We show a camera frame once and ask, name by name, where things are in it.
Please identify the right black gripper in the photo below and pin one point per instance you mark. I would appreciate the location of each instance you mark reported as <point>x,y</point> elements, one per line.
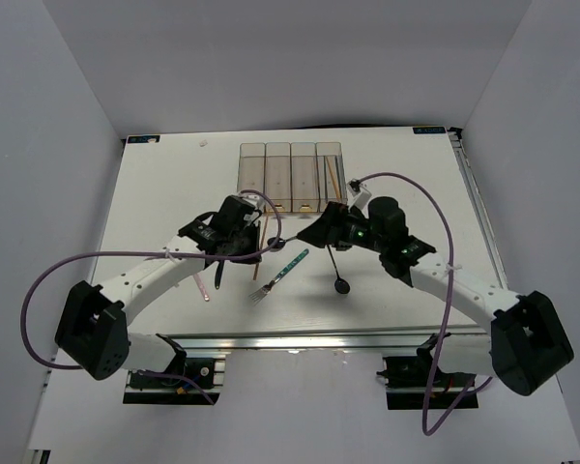
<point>330,227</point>

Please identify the black spoon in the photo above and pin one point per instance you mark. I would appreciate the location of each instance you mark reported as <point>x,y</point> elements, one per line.
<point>278,244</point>
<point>340,285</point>

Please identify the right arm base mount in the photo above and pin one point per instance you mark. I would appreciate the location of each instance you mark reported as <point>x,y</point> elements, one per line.
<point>405,379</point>

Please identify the black spoon lower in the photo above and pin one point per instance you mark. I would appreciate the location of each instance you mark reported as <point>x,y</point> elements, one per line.
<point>340,285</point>

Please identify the right blue table sticker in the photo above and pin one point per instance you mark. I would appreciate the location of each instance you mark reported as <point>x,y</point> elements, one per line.
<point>429,130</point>

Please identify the orange chopstick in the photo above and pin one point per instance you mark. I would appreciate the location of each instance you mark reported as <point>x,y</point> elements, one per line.
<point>263,237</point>
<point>333,176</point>

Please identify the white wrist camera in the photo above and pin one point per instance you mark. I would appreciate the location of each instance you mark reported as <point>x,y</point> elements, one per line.
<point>256,203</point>
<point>359,195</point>

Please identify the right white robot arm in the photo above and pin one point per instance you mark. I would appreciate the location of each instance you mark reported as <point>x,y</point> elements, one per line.
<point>524,342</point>

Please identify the blue table sticker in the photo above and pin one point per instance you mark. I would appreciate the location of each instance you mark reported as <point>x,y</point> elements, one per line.
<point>429,130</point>
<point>143,139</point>

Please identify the pink handled fork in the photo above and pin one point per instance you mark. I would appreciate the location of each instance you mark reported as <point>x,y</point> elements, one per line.
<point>201,287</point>

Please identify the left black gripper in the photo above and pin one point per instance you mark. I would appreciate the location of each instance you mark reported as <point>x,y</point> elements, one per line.
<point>254,230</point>

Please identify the green handled fork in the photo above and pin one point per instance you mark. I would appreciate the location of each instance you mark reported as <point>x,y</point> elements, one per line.
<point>266,289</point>

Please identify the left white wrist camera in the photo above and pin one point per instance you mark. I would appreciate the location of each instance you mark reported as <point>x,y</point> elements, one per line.
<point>256,203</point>

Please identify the left blue table sticker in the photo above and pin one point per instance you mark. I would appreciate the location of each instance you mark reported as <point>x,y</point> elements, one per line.
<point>143,139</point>

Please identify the black knife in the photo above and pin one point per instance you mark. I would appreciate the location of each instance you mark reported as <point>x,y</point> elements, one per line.
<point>219,274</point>

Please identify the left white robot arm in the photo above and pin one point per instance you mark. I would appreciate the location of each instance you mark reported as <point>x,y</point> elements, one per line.
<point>93,329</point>

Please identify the aluminium table frame rail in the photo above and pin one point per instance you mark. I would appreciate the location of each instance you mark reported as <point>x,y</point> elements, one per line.
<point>369,339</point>

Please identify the black spoon upper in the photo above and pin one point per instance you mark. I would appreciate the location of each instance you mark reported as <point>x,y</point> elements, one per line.
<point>278,244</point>

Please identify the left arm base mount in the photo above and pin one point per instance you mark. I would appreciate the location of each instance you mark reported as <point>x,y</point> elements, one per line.
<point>199,384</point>

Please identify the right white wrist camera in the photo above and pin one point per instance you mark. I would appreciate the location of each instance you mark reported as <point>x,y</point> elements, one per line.
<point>359,195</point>

